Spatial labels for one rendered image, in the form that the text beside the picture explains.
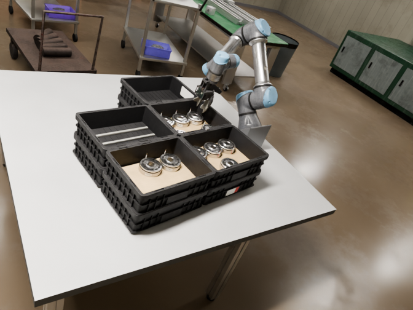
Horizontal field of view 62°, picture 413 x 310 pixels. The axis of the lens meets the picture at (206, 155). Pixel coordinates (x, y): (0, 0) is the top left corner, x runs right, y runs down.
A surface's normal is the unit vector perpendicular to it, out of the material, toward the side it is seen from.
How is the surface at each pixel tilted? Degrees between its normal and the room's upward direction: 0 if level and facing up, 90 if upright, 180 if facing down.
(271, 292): 0
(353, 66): 90
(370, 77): 90
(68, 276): 0
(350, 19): 90
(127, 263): 0
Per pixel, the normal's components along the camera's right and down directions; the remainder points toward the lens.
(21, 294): 0.29, -0.78
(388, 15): -0.82, 0.10
